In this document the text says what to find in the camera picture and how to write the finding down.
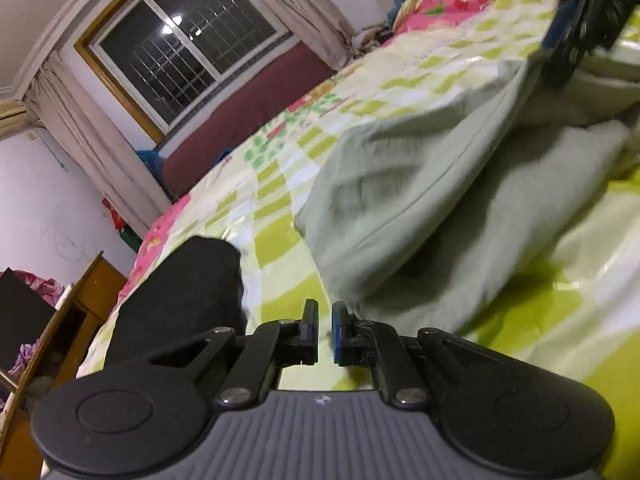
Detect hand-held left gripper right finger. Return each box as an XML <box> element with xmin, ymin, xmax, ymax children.
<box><xmin>332</xmin><ymin>302</ymin><xmax>501</xmax><ymax>408</ymax></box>

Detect beige curtain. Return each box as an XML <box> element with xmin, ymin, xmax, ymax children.
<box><xmin>225</xmin><ymin>0</ymin><xmax>358</xmax><ymax>63</ymax></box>
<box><xmin>25</xmin><ymin>52</ymin><xmax>173</xmax><ymax>236</ymax></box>

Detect blue bag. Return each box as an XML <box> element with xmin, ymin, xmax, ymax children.
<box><xmin>136</xmin><ymin>149</ymin><xmax>168</xmax><ymax>191</ymax></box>

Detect pink cloth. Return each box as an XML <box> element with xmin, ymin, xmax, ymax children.
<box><xmin>12</xmin><ymin>270</ymin><xmax>68</xmax><ymax>306</ymax></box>

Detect red and green ornament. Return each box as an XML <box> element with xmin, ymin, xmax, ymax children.
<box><xmin>102</xmin><ymin>197</ymin><xmax>143</xmax><ymax>251</ymax></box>

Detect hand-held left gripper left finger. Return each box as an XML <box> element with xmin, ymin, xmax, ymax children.
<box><xmin>145</xmin><ymin>300</ymin><xmax>319</xmax><ymax>406</ymax></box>

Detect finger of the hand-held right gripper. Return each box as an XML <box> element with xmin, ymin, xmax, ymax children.
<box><xmin>540</xmin><ymin>0</ymin><xmax>601</xmax><ymax>88</ymax></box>

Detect barred window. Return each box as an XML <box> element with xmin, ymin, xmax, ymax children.
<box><xmin>75</xmin><ymin>0</ymin><xmax>296</xmax><ymax>143</ymax></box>

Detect black cloth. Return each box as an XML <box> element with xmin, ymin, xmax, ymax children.
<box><xmin>102</xmin><ymin>236</ymin><xmax>248</xmax><ymax>371</ymax></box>

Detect pink printed quilt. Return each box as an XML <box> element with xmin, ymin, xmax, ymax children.
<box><xmin>392</xmin><ymin>0</ymin><xmax>518</xmax><ymax>36</ymax></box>

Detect wooden bedside cabinet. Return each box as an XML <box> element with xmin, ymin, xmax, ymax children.
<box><xmin>0</xmin><ymin>251</ymin><xmax>128</xmax><ymax>480</ymax></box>

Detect light green pants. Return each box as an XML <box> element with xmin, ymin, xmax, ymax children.
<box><xmin>295</xmin><ymin>57</ymin><xmax>640</xmax><ymax>341</ymax></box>

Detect checkered printed bed sheet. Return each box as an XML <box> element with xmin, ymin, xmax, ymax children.
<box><xmin>75</xmin><ymin>0</ymin><xmax>640</xmax><ymax>480</ymax></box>

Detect purple cloth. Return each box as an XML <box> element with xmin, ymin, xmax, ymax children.
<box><xmin>7</xmin><ymin>342</ymin><xmax>41</xmax><ymax>378</ymax></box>

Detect black flat panel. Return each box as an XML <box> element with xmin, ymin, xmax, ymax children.
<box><xmin>0</xmin><ymin>269</ymin><xmax>57</xmax><ymax>361</ymax></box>

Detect white air conditioner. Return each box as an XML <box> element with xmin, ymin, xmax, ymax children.
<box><xmin>0</xmin><ymin>100</ymin><xmax>31</xmax><ymax>138</ymax></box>

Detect maroon covered bench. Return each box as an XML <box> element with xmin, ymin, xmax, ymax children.
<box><xmin>157</xmin><ymin>40</ymin><xmax>346</xmax><ymax>198</ymax></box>

